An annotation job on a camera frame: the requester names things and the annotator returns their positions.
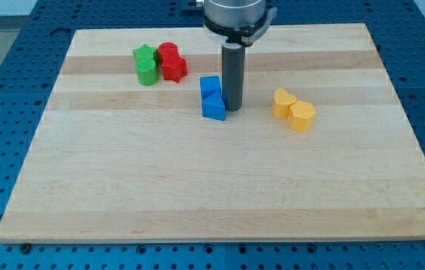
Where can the red star block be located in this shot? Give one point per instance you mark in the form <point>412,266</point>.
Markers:
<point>174,68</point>

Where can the yellow heart block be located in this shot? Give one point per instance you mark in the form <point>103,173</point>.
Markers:
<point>282,101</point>

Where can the yellow hexagon block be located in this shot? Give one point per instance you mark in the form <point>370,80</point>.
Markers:
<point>301,116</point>

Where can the green cylinder block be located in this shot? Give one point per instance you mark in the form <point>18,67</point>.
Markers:
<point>146,69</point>

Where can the blue cube block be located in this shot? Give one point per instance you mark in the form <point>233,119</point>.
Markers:
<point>209,85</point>

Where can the blue triangle block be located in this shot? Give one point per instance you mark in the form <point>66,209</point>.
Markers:
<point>213,106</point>

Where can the blue perforated metal base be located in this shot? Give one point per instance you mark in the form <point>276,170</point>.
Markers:
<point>31,67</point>

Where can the red cylinder block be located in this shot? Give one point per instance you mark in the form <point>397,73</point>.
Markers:
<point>167,50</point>

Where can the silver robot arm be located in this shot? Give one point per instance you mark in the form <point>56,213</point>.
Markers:
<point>234,24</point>

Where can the light wooden board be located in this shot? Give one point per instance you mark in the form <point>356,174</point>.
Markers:
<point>114,161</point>

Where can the grey cylindrical pointer tool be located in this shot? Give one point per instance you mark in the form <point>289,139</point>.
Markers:
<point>233,62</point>

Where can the green star block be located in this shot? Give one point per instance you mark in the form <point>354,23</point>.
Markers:
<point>146,52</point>

